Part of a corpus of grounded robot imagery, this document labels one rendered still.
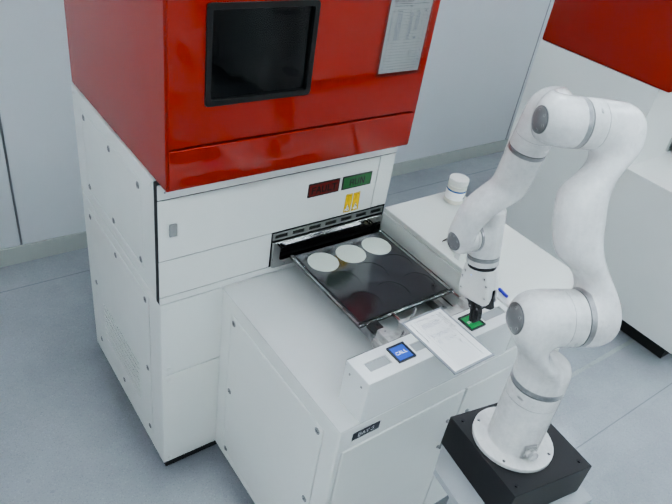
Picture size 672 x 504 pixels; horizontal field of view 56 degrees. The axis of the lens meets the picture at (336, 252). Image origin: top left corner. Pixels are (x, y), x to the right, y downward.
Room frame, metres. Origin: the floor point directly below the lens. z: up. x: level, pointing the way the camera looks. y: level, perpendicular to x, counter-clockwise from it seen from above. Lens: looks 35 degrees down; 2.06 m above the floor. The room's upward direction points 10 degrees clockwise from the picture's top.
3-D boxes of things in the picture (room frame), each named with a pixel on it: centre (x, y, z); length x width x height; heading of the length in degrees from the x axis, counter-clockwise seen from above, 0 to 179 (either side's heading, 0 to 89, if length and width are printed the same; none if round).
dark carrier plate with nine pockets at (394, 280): (1.59, -0.12, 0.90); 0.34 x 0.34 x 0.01; 41
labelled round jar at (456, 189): (2.02, -0.39, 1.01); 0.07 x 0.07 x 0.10
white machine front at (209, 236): (1.63, 0.17, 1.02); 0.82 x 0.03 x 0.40; 131
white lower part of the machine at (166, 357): (1.89, 0.40, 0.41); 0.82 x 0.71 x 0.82; 131
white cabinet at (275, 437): (1.56, -0.25, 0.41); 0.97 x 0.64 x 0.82; 131
